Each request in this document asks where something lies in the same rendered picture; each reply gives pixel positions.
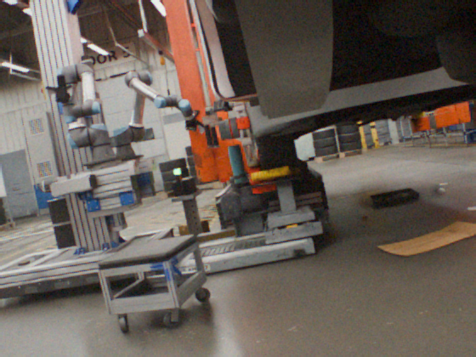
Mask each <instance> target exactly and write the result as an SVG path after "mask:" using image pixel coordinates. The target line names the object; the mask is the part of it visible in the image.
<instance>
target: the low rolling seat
mask: <svg viewBox="0 0 476 357"><path fill-rule="evenodd" d="M192 252H193V257H194V261H195V267H196V270H194V271H188V272H182V273H181V272H180V271H179V270H178V269H177V268H176V267H175V264H176V263H177V262H178V261H180V260H183V259H184V258H186V257H187V256H188V255H190V254H191V253H192ZM98 266H99V267H100V268H99V270H98V272H99V278H100V282H101V286H102V289H103V293H104V296H105V303H106V307H107V310H108V314H109V315H110V314H112V315H117V314H118V316H117V317H118V320H119V326H120V327H121V330H122V332H128V325H129V323H128V314H127V313H133V312H139V311H146V310H149V311H151V310H158V309H167V312H166V313H165V315H164V323H165V324H166V325H167V326H169V327H177V326H178V325H179V324H180V315H179V311H178V309H181V307H180V306H181V305H182V304H183V303H184V302H186V301H187V299H188V298H189V297H190V296H192V295H193V294H194V293H195V298H196V299H197V300H198V301H199V302H201V303H205V302H206V301H207V300H208V299H209V298H210V295H211V294H210V292H209V290H208V289H206V288H205V287H203V286H202V285H203V284H204V283H205V282H206V281H207V278H206V274H205V270H204V266H203V262H202V258H201V250H200V246H199V243H198V241H197V240H196V236H195V235H186V236H180V237H175V238H166V239H161V240H156V241H147V242H142V243H138V244H132V245H131V246H128V247H127V248H125V249H123V250H121V251H120V252H118V253H114V254H112V255H110V256H109V257H108V258H105V259H103V260H100V261H99V262H98ZM158 269H163V270H164V275H156V276H151V277H147V275H146V272H145V271H150V270H158ZM174 271H175V272H176V273H177V274H174ZM129 273H138V275H139V279H138V280H137V281H136V282H134V283H133V284H131V285H129V286H128V287H127V288H125V289H124V290H122V291H120V292H119V293H117V294H116V295H115V296H114V297H113V293H112V289H111V284H110V282H109V279H108V276H109V275H110V276H114V275H124V274H129Z"/></svg>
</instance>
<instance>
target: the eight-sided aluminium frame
mask: <svg viewBox="0 0 476 357"><path fill-rule="evenodd" d="M245 103H246V104H245ZM234 107H235V113H236V116H237V118H240V113H242V112H243V115H244V116H247V114H248V115H249V112H248V109H247V102H240V103H237V102H234ZM246 131H247V136H244V133H243V130H241V131H240V134H241V142H242V146H243V148H244V151H245V154H246V160H247V165H248V167H255V166H258V156H257V150H256V143H255V138H254V137H253V136H252V134H250V128H249V129H247V130H246ZM251 153H252V158H251Z"/></svg>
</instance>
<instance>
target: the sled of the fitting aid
mask: <svg viewBox="0 0 476 357"><path fill-rule="evenodd" d="M314 215H315V219H311V220H307V221H303V222H298V223H293V224H286V225H282V226H277V227H273V228H268V224H267V221H265V226H264V232H263V233H264V238H265V242H266V245H268V244H275V243H279V242H283V241H289V240H293V239H297V238H302V237H309V236H313V235H318V234H323V231H322V227H321V222H320V220H319V218H318V216H317V214H316V212H314Z"/></svg>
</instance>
